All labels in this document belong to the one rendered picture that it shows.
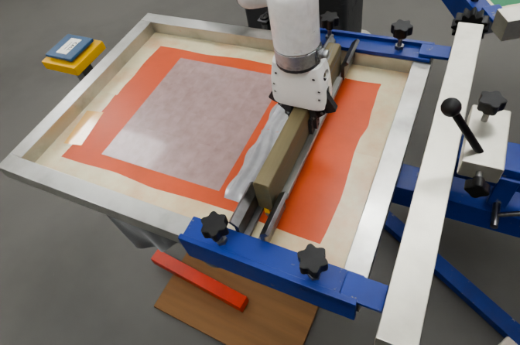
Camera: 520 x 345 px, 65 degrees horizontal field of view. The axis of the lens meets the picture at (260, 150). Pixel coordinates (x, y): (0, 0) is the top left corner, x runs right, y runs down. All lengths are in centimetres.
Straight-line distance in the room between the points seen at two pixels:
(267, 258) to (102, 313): 131
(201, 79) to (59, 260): 132
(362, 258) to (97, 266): 151
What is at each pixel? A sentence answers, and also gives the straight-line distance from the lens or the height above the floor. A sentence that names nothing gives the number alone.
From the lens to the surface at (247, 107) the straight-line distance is 93.
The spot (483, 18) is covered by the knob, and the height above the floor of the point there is 104.
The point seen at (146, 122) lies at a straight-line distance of 98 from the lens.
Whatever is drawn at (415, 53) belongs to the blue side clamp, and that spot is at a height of 100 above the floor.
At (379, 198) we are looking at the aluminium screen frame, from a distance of 72.
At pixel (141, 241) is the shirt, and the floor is 57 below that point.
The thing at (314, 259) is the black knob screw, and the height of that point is 106.
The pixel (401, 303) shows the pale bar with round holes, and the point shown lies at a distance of 59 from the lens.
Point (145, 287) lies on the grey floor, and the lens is 186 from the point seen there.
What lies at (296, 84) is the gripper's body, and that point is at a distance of 70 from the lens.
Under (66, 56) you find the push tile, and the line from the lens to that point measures 129.
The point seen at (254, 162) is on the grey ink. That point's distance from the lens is 81.
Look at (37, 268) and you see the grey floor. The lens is 217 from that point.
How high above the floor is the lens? 160
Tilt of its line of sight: 50 degrees down
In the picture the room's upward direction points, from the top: 13 degrees counter-clockwise
